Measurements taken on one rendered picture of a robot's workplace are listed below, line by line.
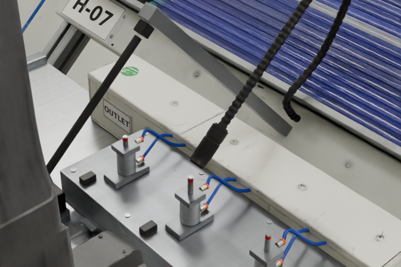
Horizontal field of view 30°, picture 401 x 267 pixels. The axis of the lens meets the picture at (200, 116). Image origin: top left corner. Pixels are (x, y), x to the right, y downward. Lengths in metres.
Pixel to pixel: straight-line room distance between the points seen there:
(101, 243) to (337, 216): 0.32
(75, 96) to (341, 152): 0.42
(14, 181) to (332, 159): 0.53
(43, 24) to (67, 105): 2.45
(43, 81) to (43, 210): 0.71
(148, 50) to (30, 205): 0.67
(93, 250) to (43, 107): 0.57
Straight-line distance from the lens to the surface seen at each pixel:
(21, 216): 0.46
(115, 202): 0.85
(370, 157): 0.90
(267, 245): 0.73
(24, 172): 0.46
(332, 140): 0.92
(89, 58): 3.28
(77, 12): 1.22
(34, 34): 3.56
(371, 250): 0.79
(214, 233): 0.81
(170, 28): 0.70
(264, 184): 0.84
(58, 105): 1.11
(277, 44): 0.73
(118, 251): 0.57
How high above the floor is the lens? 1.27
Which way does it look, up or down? 1 degrees up
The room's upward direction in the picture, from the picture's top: 34 degrees clockwise
